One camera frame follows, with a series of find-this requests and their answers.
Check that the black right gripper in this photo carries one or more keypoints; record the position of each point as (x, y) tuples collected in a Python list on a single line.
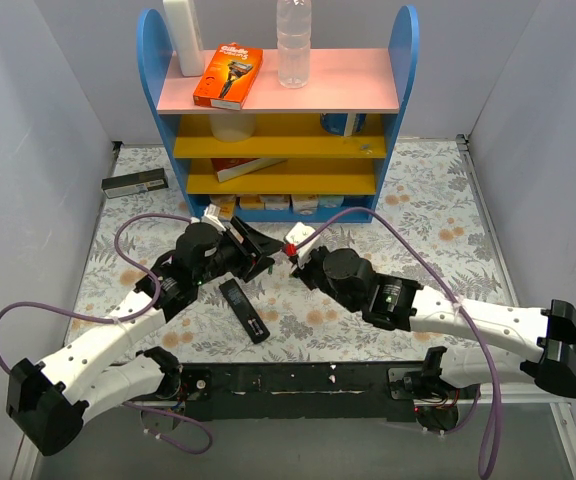
[(306, 272)]

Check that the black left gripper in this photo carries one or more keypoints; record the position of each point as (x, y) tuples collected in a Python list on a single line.
[(248, 248)]

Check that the black tv remote control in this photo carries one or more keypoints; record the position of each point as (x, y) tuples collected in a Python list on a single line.
[(244, 311)]

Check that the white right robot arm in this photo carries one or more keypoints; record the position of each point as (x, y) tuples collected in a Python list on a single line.
[(516, 345)]

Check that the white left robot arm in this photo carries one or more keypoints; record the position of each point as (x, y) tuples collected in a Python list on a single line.
[(52, 400)]

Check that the white orange small box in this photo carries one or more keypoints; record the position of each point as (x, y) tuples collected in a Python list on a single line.
[(304, 204)]

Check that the red white flat box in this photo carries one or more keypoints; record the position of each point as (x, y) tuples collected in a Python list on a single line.
[(227, 169)]

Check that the black rectangular box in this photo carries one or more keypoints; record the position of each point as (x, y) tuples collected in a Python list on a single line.
[(134, 183)]

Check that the blue shelf unit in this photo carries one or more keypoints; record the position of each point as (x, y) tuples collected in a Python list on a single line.
[(374, 81)]

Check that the blue white can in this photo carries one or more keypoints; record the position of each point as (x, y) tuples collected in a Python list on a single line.
[(343, 124)]

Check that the orange razor box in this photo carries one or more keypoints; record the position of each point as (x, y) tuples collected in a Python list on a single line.
[(229, 77)]

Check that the white tall bottle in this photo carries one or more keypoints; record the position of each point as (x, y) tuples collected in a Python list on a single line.
[(185, 35)]

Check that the clear plastic water bottle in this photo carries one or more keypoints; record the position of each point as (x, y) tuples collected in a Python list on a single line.
[(293, 23)]

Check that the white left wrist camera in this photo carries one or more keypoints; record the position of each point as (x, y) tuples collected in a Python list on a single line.
[(211, 217)]

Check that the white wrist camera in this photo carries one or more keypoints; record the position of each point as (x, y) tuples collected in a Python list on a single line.
[(211, 217), (300, 240)]

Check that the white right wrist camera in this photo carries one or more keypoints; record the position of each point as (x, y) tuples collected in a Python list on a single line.
[(300, 240)]

